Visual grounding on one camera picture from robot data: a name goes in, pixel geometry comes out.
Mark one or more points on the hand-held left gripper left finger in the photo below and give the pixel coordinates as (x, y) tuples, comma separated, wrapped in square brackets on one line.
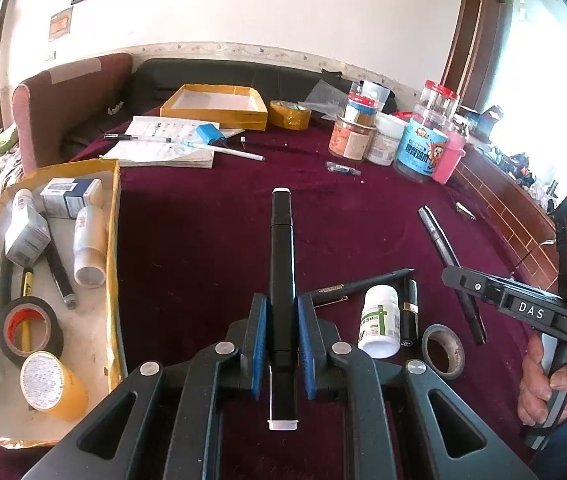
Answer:
[(259, 345)]

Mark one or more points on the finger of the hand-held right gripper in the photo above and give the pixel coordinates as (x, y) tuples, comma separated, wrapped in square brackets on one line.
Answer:
[(493, 292)]

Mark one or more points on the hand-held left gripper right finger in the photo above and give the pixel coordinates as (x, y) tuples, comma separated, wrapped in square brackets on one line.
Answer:
[(306, 347)]

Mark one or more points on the black marker white caps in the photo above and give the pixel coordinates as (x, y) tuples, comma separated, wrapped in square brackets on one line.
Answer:
[(282, 260)]

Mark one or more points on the large yellow-edged cardboard tray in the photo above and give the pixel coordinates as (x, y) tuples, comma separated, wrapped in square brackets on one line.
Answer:
[(91, 340)]

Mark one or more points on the black marker grey-blue caps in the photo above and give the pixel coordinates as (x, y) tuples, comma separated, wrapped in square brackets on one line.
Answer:
[(58, 265)]

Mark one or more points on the person's right hand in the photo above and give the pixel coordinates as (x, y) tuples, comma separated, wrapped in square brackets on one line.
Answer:
[(531, 385)]

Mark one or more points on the long black pen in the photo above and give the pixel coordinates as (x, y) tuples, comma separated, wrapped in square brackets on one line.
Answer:
[(451, 255)]

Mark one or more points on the white medicine bottle green label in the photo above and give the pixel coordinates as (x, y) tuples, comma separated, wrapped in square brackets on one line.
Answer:
[(378, 325)]

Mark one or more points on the brick pattern side ledge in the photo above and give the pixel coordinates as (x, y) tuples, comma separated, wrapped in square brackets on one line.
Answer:
[(503, 205)]

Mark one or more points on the black pen white label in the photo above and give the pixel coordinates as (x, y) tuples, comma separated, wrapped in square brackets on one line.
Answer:
[(363, 286)]

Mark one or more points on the black and gold lipstick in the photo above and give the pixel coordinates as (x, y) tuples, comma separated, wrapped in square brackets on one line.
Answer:
[(410, 310)]

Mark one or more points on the dark tape roll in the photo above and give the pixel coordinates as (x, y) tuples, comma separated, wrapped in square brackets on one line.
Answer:
[(431, 360)]

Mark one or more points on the dark clutter pile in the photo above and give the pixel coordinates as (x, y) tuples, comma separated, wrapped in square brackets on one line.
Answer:
[(518, 165)]

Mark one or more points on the pink plastic bottle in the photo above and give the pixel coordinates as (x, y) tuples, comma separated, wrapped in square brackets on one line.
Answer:
[(451, 157)]

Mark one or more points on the blue cartoon print bucket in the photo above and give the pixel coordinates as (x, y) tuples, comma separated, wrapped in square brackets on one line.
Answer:
[(418, 155)]

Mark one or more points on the small clear vial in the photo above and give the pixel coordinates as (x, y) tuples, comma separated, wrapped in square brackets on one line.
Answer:
[(343, 168)]

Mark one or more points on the white plastic jar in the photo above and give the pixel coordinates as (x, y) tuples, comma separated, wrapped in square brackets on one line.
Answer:
[(386, 140)]

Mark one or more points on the clear jar red lid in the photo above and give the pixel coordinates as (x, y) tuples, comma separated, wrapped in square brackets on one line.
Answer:
[(441, 102)]

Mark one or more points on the plain white plastic bottle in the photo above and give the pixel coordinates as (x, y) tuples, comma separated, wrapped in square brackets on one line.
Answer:
[(89, 250)]

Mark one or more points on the yellow cylinder printed label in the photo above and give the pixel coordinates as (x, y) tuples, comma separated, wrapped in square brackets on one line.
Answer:
[(63, 395)]

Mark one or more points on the black tape roll red core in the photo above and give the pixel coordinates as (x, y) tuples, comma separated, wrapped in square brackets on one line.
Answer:
[(53, 327)]

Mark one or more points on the brown label jar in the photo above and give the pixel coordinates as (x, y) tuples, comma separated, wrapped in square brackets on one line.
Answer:
[(351, 140)]

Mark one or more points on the open paper notebook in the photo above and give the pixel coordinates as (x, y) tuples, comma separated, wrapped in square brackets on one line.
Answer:
[(163, 152)]

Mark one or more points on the blue eraser box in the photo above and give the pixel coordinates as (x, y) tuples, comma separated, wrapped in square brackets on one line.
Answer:
[(209, 134)]

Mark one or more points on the yellow tape roll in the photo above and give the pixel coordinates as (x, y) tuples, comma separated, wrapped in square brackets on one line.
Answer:
[(288, 116)]

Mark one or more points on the small clear plastic container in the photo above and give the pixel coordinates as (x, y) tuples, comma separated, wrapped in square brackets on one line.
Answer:
[(376, 91)]

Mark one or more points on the yellow pen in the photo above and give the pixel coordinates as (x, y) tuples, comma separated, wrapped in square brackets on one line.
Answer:
[(27, 290)]

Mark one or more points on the small yellow-edged cardboard tray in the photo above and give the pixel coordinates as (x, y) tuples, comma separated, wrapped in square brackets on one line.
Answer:
[(213, 110)]

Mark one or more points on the white and blue medicine box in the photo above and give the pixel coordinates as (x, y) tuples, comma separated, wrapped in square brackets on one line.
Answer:
[(66, 197)]

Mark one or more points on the black ballpoint pen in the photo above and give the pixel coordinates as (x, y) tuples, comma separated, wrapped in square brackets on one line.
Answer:
[(128, 137)]

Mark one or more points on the clear plastic bag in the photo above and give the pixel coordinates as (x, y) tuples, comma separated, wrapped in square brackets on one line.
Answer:
[(328, 97)]

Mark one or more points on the small white box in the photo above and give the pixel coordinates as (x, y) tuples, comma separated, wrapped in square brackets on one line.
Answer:
[(26, 235)]

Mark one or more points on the dark sofa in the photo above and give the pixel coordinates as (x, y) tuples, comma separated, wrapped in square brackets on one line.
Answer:
[(243, 75)]

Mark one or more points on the small white object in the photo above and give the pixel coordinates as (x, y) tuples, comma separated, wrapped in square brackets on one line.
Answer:
[(114, 107)]

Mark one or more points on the maroon armchair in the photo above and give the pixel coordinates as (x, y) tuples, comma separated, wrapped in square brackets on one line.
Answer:
[(48, 110)]

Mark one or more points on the wooden window frame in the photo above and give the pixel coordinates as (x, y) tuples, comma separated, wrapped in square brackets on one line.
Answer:
[(473, 30)]

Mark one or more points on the small wall plaque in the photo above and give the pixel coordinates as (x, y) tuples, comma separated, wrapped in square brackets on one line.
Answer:
[(60, 24)]

